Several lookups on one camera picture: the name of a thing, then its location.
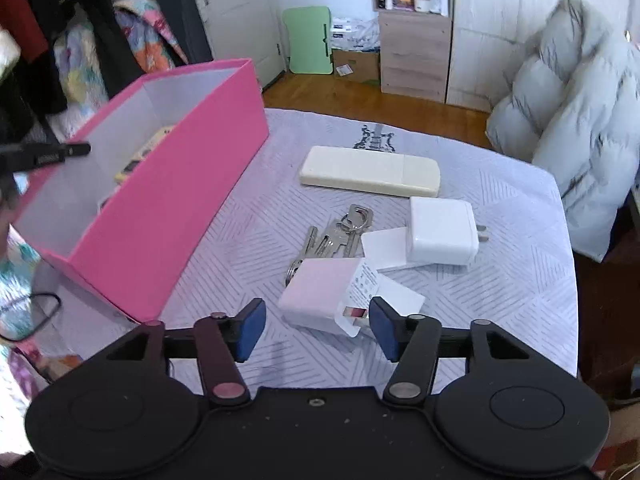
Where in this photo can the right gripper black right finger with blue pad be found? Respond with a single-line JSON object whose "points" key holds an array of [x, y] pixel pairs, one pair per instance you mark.
{"points": [[411, 342]]}

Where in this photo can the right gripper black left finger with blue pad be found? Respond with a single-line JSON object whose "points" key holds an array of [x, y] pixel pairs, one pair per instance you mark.
{"points": [[222, 341]]}

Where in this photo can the white card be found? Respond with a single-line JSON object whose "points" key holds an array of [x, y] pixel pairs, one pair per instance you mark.
{"points": [[387, 251]]}

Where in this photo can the pink white charger box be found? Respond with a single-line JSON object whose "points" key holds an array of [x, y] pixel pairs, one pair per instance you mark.
{"points": [[323, 288]]}

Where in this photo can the white power adapter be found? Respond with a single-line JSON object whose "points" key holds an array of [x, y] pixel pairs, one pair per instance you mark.
{"points": [[441, 231]]}

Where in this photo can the bunch of metal keys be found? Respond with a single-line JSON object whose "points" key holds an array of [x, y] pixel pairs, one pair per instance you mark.
{"points": [[340, 234]]}

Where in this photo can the white patterned tablecloth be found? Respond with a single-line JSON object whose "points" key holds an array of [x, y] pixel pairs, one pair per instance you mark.
{"points": [[522, 278]]}

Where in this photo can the long cream remote control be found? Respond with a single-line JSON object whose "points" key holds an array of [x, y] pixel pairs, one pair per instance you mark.
{"points": [[373, 172]]}

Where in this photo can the pink storage box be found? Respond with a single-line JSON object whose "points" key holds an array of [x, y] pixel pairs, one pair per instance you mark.
{"points": [[132, 253]]}

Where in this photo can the cardboard box on floor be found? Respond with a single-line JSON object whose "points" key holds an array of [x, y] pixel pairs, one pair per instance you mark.
{"points": [[362, 67]]}

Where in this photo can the floral quilt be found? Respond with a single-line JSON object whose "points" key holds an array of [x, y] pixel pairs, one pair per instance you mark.
{"points": [[92, 68]]}

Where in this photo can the grey puffer jacket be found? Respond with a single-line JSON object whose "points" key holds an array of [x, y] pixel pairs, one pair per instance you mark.
{"points": [[572, 109]]}

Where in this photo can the green folding stool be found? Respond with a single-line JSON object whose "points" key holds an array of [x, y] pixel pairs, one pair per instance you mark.
{"points": [[309, 45]]}

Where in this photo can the white door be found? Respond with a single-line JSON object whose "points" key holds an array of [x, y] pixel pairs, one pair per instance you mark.
{"points": [[245, 29]]}

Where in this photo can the wooden shelf cabinet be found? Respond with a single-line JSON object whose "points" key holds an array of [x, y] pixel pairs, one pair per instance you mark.
{"points": [[415, 47]]}

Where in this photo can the white wardrobe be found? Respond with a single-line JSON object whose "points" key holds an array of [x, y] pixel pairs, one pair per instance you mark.
{"points": [[488, 34]]}

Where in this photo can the dark hanging clothes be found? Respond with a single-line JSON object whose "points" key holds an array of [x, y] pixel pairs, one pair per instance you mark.
{"points": [[30, 89]]}

